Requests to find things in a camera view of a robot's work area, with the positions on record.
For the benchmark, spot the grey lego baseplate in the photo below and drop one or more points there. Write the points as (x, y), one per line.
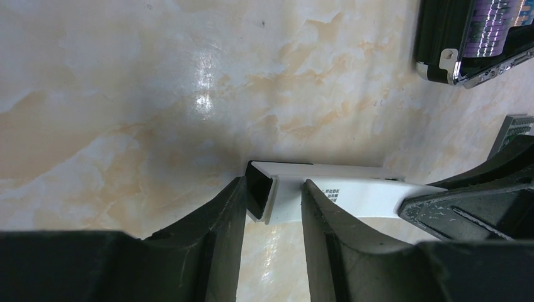
(513, 125)

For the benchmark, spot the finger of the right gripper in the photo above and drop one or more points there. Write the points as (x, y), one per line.
(500, 209)
(514, 157)

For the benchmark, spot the black poker chip case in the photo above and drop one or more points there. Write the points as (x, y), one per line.
(467, 43)

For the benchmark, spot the white battery cover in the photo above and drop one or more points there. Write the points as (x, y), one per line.
(361, 197)

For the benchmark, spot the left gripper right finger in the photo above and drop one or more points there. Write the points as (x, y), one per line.
(347, 260)

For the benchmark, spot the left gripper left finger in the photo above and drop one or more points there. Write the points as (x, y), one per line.
(196, 258)

